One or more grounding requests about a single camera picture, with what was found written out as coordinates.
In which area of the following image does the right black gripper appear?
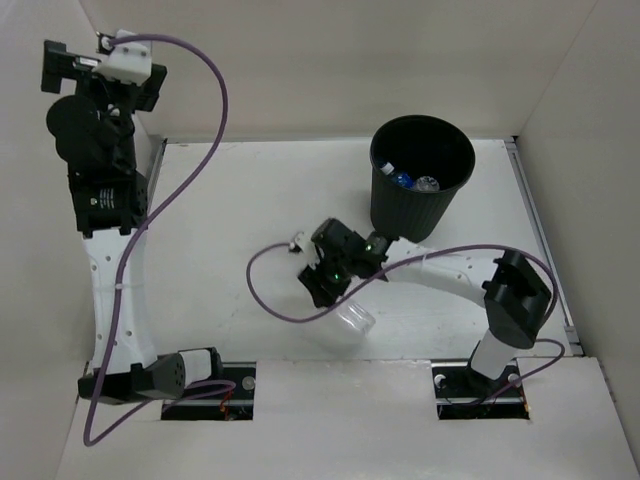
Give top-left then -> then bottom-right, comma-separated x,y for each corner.
299,247 -> 356,308

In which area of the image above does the clear unlabelled plastic bottle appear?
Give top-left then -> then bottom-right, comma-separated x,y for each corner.
332,301 -> 376,348

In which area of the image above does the blue label plastic bottle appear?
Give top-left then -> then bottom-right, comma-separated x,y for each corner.
379,161 -> 414,190

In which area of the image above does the red label plastic bottle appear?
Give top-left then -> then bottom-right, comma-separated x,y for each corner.
412,176 -> 440,193

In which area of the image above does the black ribbed plastic bin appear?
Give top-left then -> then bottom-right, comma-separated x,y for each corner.
369,114 -> 476,243

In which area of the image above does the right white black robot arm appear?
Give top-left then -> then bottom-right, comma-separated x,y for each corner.
289,218 -> 558,402

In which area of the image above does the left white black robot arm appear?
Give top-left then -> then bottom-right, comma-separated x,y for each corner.
41,36 -> 225,405

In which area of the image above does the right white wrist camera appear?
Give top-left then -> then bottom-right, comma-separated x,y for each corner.
288,231 -> 320,267

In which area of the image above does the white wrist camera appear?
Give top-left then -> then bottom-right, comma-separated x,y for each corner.
93,29 -> 152,86
288,231 -> 320,267

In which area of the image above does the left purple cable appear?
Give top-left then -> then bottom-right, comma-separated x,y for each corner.
82,33 -> 231,447

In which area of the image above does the purple cable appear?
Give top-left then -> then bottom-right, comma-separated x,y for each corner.
82,33 -> 231,447
246,242 -> 566,406

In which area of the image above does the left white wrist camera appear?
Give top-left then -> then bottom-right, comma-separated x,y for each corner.
93,29 -> 152,86

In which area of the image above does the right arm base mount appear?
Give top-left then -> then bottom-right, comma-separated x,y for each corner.
432,360 -> 530,420

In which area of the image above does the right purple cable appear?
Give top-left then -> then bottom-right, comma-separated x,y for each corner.
246,242 -> 566,406

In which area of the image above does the right aluminium table rail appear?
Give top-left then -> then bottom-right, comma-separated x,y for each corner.
504,137 -> 584,356

